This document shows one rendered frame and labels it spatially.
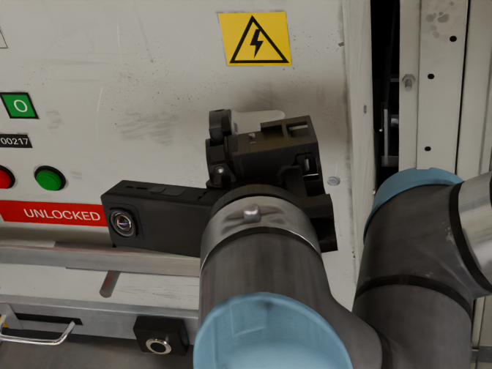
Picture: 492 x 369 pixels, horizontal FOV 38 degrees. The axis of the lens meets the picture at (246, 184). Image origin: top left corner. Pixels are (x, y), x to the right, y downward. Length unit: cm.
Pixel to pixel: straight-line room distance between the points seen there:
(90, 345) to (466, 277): 64
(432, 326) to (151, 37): 34
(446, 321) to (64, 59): 41
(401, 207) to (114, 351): 58
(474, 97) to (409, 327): 49
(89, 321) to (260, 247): 59
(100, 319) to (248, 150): 48
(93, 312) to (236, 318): 60
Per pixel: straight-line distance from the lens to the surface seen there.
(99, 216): 80
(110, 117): 69
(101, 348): 99
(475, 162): 94
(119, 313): 92
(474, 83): 87
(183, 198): 49
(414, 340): 42
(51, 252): 81
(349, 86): 61
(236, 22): 59
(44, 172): 77
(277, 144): 51
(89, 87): 68
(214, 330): 35
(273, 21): 58
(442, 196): 47
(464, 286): 47
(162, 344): 89
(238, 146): 51
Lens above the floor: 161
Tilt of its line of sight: 42 degrees down
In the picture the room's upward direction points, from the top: 11 degrees counter-clockwise
